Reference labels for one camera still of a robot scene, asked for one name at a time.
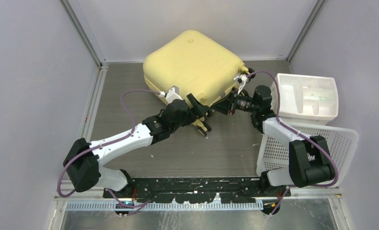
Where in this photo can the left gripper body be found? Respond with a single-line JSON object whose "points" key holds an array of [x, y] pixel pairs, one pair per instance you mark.
{"points": [[197, 111]]}

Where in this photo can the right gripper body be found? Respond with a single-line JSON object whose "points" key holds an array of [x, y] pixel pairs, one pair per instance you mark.
{"points": [[234, 96]]}

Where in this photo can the yellow hard-shell suitcase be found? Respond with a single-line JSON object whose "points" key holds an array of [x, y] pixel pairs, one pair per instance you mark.
{"points": [[195, 64]]}

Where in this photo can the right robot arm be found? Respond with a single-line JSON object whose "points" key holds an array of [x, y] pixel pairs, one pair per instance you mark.
{"points": [[309, 161]]}

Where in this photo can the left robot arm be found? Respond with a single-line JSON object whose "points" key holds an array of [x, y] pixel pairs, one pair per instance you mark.
{"points": [[85, 161]]}

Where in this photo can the white divided organizer tray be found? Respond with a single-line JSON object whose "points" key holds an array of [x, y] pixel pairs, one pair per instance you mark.
{"points": [[305, 99]]}

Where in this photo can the white perforated plastic basket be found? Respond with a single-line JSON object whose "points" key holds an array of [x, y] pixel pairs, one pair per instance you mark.
{"points": [[342, 144]]}

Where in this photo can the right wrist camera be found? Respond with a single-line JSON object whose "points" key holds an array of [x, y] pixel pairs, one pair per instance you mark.
{"points": [[241, 80]]}

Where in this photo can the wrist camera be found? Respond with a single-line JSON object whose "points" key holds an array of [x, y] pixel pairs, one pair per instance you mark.
{"points": [[241, 80], [171, 95]]}

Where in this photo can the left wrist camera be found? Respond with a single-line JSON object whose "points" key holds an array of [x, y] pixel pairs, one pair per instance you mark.
{"points": [[171, 95]]}

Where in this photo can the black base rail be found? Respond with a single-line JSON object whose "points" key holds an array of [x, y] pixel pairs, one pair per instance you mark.
{"points": [[197, 190]]}

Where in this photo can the slotted metal cable duct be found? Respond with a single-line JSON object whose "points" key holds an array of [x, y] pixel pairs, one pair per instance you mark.
{"points": [[108, 205]]}

